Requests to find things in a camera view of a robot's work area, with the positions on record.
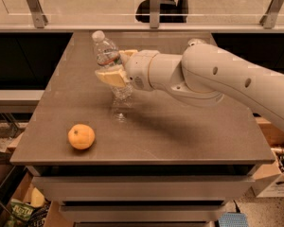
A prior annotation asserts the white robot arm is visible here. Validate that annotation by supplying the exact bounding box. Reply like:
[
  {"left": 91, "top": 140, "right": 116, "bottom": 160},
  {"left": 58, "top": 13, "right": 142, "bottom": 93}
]
[{"left": 96, "top": 43, "right": 284, "bottom": 132}]

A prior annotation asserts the middle metal railing post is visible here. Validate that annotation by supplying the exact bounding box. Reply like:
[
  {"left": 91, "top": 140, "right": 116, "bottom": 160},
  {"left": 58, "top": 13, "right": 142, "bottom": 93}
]
[{"left": 150, "top": 0, "right": 160, "bottom": 28}]

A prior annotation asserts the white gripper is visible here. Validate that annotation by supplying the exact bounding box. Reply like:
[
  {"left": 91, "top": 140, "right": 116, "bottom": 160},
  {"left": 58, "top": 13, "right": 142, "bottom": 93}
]
[{"left": 95, "top": 49, "right": 158, "bottom": 91}]

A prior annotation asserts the black office chair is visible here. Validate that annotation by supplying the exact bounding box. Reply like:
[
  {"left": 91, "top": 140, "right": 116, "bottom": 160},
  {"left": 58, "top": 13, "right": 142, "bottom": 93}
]
[{"left": 134, "top": 0, "right": 192, "bottom": 24}]

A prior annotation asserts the orange fruit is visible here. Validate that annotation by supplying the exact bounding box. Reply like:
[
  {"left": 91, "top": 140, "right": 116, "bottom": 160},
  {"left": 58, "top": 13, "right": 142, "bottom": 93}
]
[{"left": 67, "top": 124, "right": 96, "bottom": 150}]

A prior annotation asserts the grey cabinet with drawers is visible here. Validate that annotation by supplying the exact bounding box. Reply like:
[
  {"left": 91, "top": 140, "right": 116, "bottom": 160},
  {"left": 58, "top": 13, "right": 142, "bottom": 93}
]
[{"left": 11, "top": 31, "right": 274, "bottom": 227}]

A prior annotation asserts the cardboard box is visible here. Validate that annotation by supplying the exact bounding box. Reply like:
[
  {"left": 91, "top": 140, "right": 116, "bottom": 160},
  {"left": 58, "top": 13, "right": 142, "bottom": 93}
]
[
  {"left": 251, "top": 116, "right": 284, "bottom": 211},
  {"left": 0, "top": 174, "right": 75, "bottom": 227}
]

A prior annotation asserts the green white soda can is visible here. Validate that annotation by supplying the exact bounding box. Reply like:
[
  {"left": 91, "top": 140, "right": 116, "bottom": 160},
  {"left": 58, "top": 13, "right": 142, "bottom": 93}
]
[{"left": 187, "top": 38, "right": 207, "bottom": 46}]

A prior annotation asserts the metal railing post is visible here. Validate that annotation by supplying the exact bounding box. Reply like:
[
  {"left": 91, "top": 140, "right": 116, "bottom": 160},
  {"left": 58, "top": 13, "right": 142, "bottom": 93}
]
[
  {"left": 259, "top": 0, "right": 284, "bottom": 29},
  {"left": 150, "top": 0, "right": 160, "bottom": 28},
  {"left": 26, "top": 0, "right": 48, "bottom": 28}
]

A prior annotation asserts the right metal railing post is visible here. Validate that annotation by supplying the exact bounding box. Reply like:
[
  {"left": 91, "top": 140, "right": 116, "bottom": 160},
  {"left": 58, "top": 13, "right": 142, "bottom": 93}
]
[{"left": 259, "top": 0, "right": 284, "bottom": 29}]

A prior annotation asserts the yellow sponge in box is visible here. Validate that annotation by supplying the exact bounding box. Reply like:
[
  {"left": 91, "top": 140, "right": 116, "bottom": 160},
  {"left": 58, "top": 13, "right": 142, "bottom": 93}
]
[{"left": 30, "top": 187, "right": 45, "bottom": 208}]

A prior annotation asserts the left metal railing post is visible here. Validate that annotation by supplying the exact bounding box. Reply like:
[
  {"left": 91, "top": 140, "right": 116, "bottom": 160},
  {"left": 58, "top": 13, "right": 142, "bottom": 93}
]
[{"left": 26, "top": 0, "right": 48, "bottom": 28}]

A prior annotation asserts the cardboard box at left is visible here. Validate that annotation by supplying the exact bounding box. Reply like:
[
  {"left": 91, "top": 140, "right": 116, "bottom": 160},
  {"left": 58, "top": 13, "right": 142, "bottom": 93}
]
[{"left": 0, "top": 174, "right": 75, "bottom": 227}]

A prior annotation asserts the cardboard box at right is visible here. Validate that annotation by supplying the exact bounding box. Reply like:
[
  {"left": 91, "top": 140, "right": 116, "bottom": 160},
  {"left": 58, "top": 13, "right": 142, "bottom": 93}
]
[{"left": 251, "top": 116, "right": 284, "bottom": 211}]

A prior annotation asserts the blue perforated pad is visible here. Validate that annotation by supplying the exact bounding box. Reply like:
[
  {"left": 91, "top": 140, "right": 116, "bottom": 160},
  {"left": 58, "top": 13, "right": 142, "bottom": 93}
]
[{"left": 218, "top": 213, "right": 249, "bottom": 227}]

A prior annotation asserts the clear plastic water bottle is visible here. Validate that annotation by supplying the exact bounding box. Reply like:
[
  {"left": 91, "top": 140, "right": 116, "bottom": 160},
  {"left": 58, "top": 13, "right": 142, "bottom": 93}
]
[{"left": 91, "top": 29, "right": 134, "bottom": 102}]

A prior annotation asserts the green snack bag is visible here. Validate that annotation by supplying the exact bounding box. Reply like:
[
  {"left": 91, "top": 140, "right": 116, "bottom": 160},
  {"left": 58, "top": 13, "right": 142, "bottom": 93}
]
[{"left": 3, "top": 199, "right": 51, "bottom": 227}]

